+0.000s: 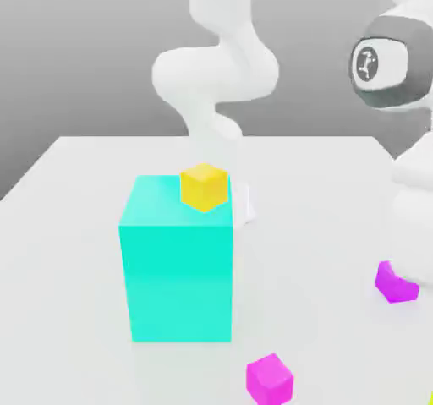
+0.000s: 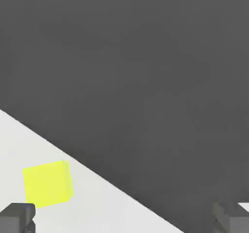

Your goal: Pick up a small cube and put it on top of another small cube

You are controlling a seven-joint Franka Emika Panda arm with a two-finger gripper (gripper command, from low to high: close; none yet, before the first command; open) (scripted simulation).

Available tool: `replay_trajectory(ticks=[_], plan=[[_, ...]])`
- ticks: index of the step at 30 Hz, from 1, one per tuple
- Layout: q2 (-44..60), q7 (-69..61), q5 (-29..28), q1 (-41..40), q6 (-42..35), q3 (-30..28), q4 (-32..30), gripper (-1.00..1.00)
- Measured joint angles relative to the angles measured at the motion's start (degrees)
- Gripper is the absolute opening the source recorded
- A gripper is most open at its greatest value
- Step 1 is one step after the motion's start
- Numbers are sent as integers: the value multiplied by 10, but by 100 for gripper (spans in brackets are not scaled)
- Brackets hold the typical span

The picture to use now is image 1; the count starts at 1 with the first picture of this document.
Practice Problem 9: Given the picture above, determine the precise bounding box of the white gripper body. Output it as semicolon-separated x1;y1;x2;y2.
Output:
385;138;433;288

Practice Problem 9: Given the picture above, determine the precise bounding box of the small magenta cube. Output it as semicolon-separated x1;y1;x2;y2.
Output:
245;353;295;405
375;260;421;304

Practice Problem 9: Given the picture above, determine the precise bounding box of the large cyan box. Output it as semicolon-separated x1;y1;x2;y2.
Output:
118;173;235;344

